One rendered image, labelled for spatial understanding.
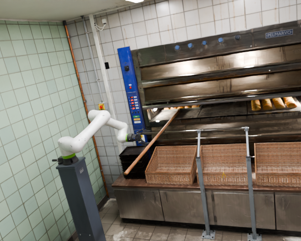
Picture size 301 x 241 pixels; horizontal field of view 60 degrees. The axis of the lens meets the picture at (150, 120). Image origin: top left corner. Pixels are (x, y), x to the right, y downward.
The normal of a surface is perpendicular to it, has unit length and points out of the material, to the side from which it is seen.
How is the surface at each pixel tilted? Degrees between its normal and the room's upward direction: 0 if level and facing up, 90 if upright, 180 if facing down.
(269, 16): 90
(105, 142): 90
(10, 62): 90
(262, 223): 90
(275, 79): 69
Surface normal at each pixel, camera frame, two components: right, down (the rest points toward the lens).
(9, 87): 0.93, -0.07
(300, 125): -0.37, -0.03
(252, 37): -0.32, 0.32
